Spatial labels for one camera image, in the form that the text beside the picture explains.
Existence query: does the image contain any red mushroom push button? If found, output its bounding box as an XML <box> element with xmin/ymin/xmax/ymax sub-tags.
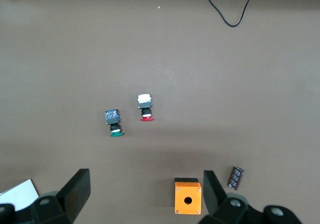
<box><xmin>137</xmin><ymin>93</ymin><xmax>155</xmax><ymax>122</ymax></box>

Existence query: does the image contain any orange button enclosure box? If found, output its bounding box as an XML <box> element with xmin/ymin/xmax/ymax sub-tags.
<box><xmin>173</xmin><ymin>177</ymin><xmax>203</xmax><ymax>215</ymax></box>

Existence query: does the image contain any dark cylindrical capacitor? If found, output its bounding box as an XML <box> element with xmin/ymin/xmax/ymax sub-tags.
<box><xmin>227</xmin><ymin>166</ymin><xmax>246</xmax><ymax>191</ymax></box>

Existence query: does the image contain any white drawer cabinet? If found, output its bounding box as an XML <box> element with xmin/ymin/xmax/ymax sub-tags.
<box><xmin>0</xmin><ymin>178</ymin><xmax>40</xmax><ymax>211</ymax></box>

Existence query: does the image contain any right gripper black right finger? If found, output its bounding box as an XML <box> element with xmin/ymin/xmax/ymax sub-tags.
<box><xmin>198</xmin><ymin>170</ymin><xmax>263</xmax><ymax>224</ymax></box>

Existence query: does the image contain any looped black cable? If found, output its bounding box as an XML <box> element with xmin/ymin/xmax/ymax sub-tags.
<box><xmin>207</xmin><ymin>0</ymin><xmax>256</xmax><ymax>28</ymax></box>

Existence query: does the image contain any green mushroom push button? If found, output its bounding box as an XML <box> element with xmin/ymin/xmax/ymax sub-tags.
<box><xmin>104</xmin><ymin>109</ymin><xmax>125</xmax><ymax>138</ymax></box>

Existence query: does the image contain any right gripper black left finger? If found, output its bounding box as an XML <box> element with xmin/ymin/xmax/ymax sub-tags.
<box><xmin>31</xmin><ymin>168</ymin><xmax>91</xmax><ymax>224</ymax></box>

